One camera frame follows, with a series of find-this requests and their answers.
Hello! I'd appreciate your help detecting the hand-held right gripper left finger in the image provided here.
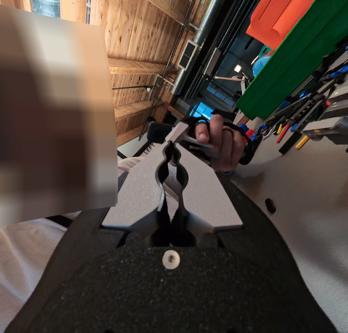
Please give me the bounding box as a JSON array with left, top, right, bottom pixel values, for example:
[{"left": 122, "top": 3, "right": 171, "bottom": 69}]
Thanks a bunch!
[{"left": 102, "top": 142, "right": 174, "bottom": 232}]

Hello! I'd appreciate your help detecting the orange plastic bin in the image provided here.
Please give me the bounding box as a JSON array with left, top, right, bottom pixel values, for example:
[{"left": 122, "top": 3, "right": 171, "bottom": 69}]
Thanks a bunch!
[{"left": 246, "top": 0, "right": 327, "bottom": 51}]

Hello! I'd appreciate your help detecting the hanging ceiling light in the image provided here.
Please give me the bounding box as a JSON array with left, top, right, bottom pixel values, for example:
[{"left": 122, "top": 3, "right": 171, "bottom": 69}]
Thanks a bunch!
[{"left": 203, "top": 47, "right": 221, "bottom": 77}]

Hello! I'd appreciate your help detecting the pile of lego pieces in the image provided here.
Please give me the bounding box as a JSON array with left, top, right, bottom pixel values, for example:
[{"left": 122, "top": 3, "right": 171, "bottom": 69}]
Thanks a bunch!
[{"left": 239, "top": 44, "right": 348, "bottom": 155}]

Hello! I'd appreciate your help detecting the white ceiling vent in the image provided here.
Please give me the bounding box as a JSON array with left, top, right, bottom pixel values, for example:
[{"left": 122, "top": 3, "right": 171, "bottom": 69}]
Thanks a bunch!
[{"left": 177, "top": 39, "right": 198, "bottom": 70}]

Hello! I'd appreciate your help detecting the green plastic bin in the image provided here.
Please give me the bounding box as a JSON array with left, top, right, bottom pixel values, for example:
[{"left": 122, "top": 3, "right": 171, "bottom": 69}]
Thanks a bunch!
[{"left": 236, "top": 0, "right": 348, "bottom": 121}]

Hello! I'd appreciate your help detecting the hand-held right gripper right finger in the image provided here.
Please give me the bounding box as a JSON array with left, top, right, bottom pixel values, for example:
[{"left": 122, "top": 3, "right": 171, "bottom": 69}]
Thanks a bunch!
[{"left": 173, "top": 146, "right": 244, "bottom": 232}]

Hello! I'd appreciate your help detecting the person's left hand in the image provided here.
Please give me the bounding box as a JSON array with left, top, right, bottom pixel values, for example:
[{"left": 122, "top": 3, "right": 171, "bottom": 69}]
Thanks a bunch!
[{"left": 194, "top": 114, "right": 246, "bottom": 173}]

